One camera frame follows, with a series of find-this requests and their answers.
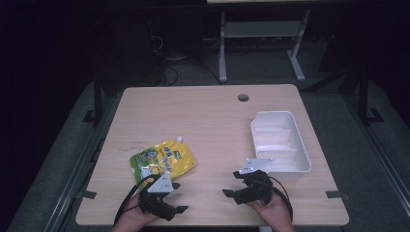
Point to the yellow spouted drink pouch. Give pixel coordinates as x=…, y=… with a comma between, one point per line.
x=167, y=158

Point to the white metal desk frame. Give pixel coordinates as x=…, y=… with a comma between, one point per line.
x=222, y=64

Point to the black tape strip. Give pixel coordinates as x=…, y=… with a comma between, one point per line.
x=89, y=194
x=334, y=194

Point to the person's left hand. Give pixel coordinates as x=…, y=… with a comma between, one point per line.
x=133, y=216

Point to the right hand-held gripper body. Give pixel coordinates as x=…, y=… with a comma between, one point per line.
x=256, y=187

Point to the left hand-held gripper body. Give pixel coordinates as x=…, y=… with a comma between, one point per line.
x=157, y=200

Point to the white plastic bin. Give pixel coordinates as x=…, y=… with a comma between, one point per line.
x=278, y=141

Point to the black metal stand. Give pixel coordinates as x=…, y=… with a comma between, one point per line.
x=364, y=100
x=97, y=100

